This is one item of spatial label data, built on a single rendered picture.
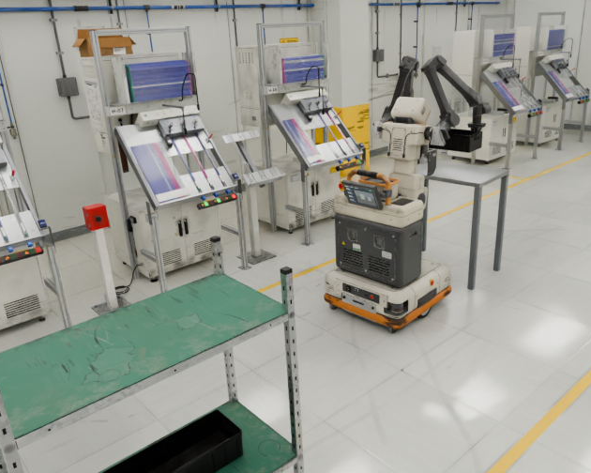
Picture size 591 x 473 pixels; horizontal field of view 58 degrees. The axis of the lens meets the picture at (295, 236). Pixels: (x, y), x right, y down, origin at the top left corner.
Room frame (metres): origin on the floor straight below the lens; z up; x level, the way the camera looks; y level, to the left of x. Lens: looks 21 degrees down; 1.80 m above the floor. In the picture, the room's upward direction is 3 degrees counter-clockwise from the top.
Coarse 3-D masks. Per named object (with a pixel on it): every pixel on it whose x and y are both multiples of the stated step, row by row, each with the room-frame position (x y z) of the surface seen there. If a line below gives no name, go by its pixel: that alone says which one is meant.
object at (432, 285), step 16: (336, 272) 3.27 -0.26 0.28; (432, 272) 3.19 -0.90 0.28; (448, 272) 3.27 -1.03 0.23; (336, 288) 3.21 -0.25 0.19; (384, 288) 3.00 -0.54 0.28; (400, 288) 2.98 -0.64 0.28; (416, 288) 3.01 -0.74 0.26; (432, 288) 3.13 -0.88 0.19; (448, 288) 3.28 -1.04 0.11; (336, 304) 3.21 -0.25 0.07; (352, 304) 3.11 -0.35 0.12; (368, 304) 3.02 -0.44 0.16; (400, 304) 2.88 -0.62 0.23; (416, 304) 2.99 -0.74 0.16; (432, 304) 3.13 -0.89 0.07; (384, 320) 2.92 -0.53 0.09; (400, 320) 2.88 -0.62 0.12
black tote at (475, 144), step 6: (450, 132) 3.73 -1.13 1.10; (456, 132) 3.70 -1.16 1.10; (462, 132) 3.66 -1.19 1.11; (468, 132) 3.63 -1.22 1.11; (480, 132) 3.55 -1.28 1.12; (450, 138) 3.55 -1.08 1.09; (456, 138) 3.52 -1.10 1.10; (462, 138) 3.48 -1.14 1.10; (468, 138) 3.45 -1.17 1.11; (474, 138) 3.48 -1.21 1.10; (480, 138) 3.55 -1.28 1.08; (450, 144) 3.54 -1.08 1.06; (456, 144) 3.51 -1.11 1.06; (462, 144) 3.48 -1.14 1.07; (468, 144) 3.45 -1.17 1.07; (474, 144) 3.49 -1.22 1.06; (480, 144) 3.55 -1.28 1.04; (456, 150) 3.51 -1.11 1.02; (462, 150) 3.48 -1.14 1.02; (468, 150) 3.45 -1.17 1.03; (474, 150) 3.49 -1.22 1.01
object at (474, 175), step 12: (420, 168) 3.94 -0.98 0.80; (444, 168) 3.90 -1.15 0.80; (456, 168) 3.88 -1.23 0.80; (468, 168) 3.86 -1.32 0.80; (480, 168) 3.84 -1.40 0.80; (492, 168) 3.82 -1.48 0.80; (444, 180) 3.63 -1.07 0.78; (456, 180) 3.56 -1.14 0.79; (468, 180) 3.53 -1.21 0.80; (480, 180) 3.51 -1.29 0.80; (492, 180) 3.57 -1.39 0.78; (504, 180) 3.74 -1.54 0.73; (480, 192) 3.45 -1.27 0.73; (504, 192) 3.73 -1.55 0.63; (480, 204) 3.46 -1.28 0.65; (504, 204) 3.73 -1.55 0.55; (504, 216) 3.74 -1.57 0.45; (468, 276) 3.46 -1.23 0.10; (468, 288) 3.46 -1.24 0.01
